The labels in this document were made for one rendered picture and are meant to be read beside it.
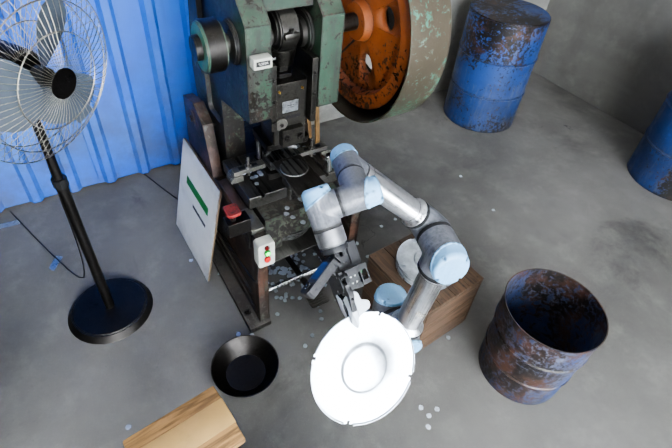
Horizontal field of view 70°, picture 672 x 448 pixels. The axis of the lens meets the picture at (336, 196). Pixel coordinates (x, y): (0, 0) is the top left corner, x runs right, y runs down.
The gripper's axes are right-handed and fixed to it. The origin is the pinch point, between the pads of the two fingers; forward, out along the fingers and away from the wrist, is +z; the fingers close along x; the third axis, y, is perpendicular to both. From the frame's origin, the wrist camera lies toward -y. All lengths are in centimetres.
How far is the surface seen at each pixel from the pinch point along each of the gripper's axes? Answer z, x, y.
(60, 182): -67, 97, -53
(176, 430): 29, 73, -45
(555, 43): -85, 188, 365
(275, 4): -98, 41, 29
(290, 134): -58, 73, 32
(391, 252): 8, 92, 71
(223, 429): 35, 67, -31
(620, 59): -50, 135, 364
